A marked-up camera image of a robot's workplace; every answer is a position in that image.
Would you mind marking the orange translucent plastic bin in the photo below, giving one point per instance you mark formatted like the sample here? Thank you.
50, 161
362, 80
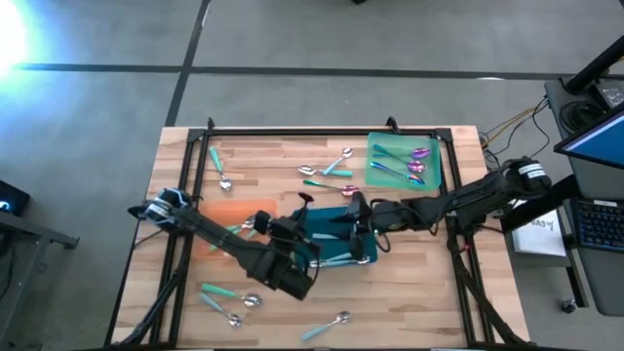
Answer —
219, 210

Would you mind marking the white paper sheet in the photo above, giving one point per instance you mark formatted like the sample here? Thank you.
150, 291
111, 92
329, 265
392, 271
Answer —
538, 234

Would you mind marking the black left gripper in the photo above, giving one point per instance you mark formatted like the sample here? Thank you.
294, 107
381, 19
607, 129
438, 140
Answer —
292, 241

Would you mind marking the black backlit keyboard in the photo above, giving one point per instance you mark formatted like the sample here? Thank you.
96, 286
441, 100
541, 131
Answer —
602, 224

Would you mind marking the black round pole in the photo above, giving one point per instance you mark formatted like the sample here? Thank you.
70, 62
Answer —
597, 66

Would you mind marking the black caster wheel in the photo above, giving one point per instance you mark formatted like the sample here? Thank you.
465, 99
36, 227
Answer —
568, 306

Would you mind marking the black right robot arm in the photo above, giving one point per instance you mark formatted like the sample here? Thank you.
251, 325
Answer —
468, 197

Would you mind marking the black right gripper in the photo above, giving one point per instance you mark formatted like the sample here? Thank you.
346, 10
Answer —
386, 217

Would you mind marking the teal blue plastic bin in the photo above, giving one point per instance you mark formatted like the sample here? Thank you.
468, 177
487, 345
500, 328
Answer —
334, 224

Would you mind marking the black monitor stand beam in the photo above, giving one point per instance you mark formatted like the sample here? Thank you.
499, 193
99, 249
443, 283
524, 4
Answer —
541, 207

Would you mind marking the grey computer cart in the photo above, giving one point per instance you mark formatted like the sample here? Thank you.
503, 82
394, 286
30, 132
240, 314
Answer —
604, 283

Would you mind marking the grey side table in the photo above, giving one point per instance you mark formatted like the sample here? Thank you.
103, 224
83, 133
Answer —
29, 231

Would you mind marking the black power adapter box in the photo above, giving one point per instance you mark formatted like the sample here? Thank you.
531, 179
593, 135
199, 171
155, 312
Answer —
612, 95

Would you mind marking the black device blue light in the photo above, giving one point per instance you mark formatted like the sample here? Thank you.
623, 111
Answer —
14, 197

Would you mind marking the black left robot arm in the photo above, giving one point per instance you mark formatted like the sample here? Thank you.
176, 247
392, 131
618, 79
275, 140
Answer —
229, 244

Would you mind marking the computer monitor blue screen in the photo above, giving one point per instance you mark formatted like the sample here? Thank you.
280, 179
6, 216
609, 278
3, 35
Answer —
599, 141

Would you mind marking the iridescent rainbow metal spoon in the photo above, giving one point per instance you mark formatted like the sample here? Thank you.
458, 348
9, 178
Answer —
416, 167
415, 179
420, 153
348, 190
305, 197

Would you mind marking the black aluminium rig frame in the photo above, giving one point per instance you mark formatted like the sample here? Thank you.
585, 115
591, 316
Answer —
292, 132

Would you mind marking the green translucent plastic bin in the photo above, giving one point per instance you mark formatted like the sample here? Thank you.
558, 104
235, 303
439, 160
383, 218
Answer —
382, 184

